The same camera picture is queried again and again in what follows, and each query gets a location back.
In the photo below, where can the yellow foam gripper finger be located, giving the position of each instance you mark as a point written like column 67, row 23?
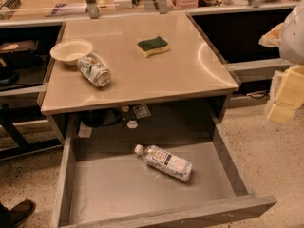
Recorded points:
column 286, row 94
column 271, row 38

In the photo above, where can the blue label plastic water bottle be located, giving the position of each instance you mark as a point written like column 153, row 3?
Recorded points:
column 165, row 162

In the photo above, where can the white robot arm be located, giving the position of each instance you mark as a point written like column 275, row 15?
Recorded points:
column 292, row 37

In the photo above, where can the open grey wooden drawer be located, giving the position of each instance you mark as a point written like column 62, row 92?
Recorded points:
column 103, row 184

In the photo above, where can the green yellow sponge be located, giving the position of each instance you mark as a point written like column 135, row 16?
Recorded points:
column 152, row 46

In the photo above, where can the green white drink can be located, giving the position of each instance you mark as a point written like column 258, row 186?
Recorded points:
column 94, row 70

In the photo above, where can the white paper bowl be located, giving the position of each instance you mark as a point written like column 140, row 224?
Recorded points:
column 70, row 51

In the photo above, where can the white purple paper sheet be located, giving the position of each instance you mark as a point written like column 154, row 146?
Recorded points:
column 64, row 9

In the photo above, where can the black coiled spring tool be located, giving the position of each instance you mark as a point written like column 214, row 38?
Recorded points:
column 8, row 8

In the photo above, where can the brown shoe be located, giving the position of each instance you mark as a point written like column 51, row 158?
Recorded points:
column 16, row 216

